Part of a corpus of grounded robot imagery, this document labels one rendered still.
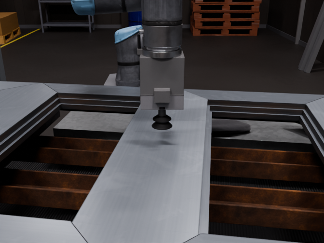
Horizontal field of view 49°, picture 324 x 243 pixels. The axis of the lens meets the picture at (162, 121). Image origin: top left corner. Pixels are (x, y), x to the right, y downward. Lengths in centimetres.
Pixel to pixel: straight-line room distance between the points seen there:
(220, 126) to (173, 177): 62
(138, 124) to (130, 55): 65
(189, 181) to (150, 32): 27
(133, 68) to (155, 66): 79
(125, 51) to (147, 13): 80
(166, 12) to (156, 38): 5
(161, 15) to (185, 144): 27
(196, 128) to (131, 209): 33
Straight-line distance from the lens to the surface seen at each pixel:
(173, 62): 67
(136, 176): 63
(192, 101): 99
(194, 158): 69
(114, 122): 132
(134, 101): 103
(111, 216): 54
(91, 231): 52
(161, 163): 67
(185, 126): 82
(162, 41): 65
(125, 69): 146
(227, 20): 759
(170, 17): 65
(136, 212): 54
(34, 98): 107
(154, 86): 68
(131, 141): 75
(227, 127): 122
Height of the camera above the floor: 119
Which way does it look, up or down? 23 degrees down
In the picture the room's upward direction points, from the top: straight up
